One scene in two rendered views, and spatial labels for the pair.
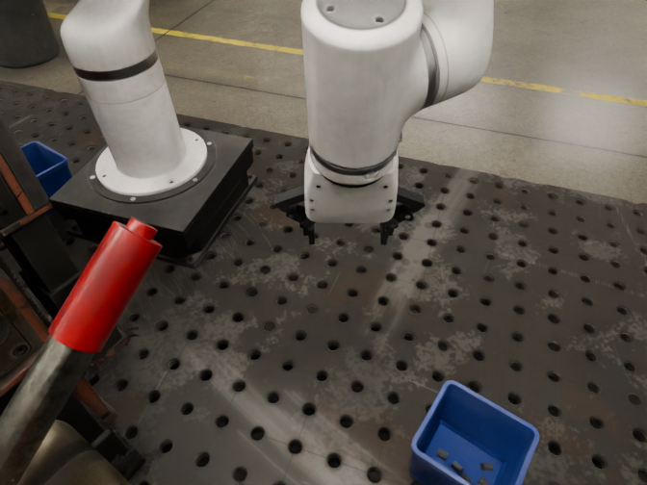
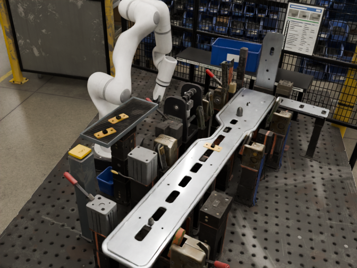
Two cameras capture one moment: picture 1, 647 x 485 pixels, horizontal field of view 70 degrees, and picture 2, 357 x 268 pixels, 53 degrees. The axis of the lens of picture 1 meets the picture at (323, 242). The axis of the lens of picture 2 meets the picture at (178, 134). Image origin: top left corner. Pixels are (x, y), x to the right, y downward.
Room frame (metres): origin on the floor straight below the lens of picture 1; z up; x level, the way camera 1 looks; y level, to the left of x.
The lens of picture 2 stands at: (0.54, 1.92, 1.97)
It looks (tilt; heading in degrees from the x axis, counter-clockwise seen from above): 34 degrees down; 262
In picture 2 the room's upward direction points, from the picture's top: 3 degrees clockwise
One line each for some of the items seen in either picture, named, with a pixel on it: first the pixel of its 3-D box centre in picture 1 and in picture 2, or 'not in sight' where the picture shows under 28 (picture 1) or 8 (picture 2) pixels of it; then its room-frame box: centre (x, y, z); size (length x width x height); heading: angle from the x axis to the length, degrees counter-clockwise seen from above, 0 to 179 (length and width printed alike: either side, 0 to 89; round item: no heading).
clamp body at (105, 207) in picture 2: not in sight; (104, 238); (0.67, 1.00, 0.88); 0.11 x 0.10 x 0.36; 145
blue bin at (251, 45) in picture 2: not in sight; (236, 54); (-0.12, -0.27, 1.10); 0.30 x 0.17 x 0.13; 153
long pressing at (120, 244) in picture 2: not in sight; (212, 150); (0.20, 0.63, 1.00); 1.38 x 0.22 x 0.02; 55
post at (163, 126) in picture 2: not in sight; (161, 159); (0.42, 0.56, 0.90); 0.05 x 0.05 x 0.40; 55
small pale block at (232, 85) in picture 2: not in sight; (229, 110); (-0.02, 0.09, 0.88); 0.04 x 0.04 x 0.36; 55
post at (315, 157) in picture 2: not in sight; (315, 135); (-0.47, 0.32, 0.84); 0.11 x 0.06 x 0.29; 145
